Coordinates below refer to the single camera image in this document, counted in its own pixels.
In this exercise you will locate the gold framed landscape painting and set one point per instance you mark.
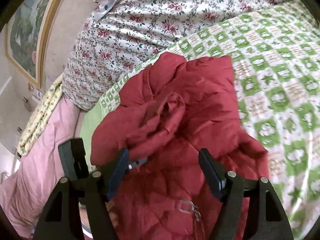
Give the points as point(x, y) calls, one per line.
point(27, 36)

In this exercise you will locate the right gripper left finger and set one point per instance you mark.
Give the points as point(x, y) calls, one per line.
point(60, 218)

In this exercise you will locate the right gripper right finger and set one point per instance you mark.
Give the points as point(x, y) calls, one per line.
point(266, 218)

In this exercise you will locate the green checkered bed sheet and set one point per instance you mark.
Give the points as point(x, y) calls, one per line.
point(275, 60)

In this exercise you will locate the red puffer jacket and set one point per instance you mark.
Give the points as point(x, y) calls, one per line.
point(167, 113)

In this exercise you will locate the rose floral folded quilt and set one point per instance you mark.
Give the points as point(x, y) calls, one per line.
point(132, 32)

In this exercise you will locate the yellow floral folded cloth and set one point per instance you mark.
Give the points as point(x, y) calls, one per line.
point(40, 117)

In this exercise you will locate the pink blanket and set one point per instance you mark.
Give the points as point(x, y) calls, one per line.
point(25, 193)

